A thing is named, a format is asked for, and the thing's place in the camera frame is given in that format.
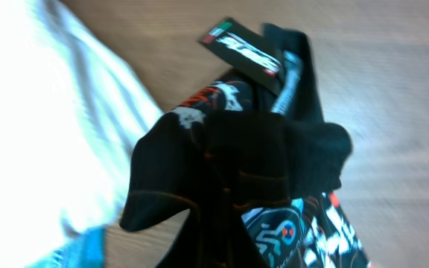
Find black orange patterned jersey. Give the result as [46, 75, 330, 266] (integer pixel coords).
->
[120, 17, 371, 268]

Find folded beige trousers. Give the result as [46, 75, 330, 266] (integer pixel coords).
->
[0, 0, 162, 267]

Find folded blue jeans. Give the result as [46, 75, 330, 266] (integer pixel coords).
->
[28, 228, 106, 268]

